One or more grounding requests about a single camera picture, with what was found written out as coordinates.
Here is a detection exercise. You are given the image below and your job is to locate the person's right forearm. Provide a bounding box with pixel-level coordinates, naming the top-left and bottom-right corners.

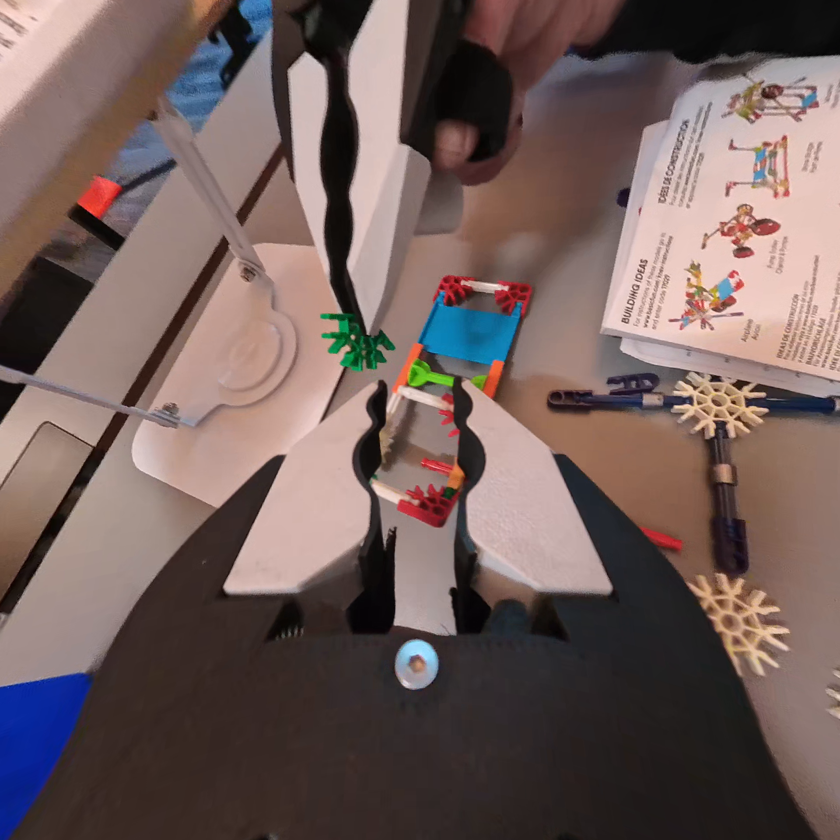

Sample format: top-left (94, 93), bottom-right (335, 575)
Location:
top-left (564, 0), bottom-right (840, 67)

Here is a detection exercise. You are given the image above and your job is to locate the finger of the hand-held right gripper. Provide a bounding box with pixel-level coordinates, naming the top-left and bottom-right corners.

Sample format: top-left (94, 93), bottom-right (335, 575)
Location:
top-left (340, 0), bottom-right (432, 337)
top-left (287, 54), bottom-right (361, 326)

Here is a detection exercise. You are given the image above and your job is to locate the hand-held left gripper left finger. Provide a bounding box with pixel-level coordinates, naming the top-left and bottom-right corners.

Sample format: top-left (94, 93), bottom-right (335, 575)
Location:
top-left (222, 381), bottom-right (398, 634)

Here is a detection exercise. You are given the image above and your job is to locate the green toy connector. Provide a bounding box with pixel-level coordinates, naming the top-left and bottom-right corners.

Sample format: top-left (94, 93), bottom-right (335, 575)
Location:
top-left (320, 311), bottom-right (396, 373)

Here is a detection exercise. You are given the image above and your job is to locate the blue rod cross toy assembly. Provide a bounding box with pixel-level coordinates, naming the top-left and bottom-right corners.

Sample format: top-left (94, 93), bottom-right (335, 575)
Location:
top-left (546, 373), bottom-right (840, 577)

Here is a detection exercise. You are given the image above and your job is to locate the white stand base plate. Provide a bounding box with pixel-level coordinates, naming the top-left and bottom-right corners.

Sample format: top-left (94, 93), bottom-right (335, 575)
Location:
top-left (131, 243), bottom-right (349, 509)

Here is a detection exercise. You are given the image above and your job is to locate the white instruction leaflet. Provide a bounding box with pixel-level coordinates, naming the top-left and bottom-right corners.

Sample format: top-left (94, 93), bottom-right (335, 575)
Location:
top-left (620, 121), bottom-right (840, 399)

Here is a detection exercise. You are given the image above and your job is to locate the colour printed instruction booklet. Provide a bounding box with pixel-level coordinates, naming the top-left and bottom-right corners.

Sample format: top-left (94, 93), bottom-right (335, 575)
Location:
top-left (600, 56), bottom-right (840, 385)

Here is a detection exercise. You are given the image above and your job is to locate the colourful toy construction frame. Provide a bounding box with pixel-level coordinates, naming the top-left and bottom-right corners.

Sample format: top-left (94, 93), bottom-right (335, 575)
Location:
top-left (369, 274), bottom-right (534, 529)

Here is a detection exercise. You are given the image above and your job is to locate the clear round disc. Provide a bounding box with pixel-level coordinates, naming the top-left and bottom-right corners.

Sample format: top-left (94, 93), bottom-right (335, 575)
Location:
top-left (217, 322), bottom-right (290, 391)

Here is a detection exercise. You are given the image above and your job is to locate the person's right hand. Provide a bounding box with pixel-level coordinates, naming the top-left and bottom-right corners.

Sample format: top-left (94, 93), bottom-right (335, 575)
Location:
top-left (434, 0), bottom-right (631, 188)

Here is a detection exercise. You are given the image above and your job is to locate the orange plastic part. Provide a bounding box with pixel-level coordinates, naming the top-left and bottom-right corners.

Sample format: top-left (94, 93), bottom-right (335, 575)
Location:
top-left (77, 176), bottom-right (124, 221)

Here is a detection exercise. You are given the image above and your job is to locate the dark table cable hatch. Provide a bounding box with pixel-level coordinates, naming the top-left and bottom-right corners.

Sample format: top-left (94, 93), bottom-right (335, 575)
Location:
top-left (0, 422), bottom-right (94, 595)

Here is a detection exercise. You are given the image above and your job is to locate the pale cardboard box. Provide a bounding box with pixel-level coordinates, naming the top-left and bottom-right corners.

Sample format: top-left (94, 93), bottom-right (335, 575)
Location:
top-left (0, 0), bottom-right (221, 299)

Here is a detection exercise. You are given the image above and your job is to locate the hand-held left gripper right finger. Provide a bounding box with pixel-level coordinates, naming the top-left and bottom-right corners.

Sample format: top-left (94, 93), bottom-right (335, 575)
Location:
top-left (449, 379), bottom-right (616, 634)

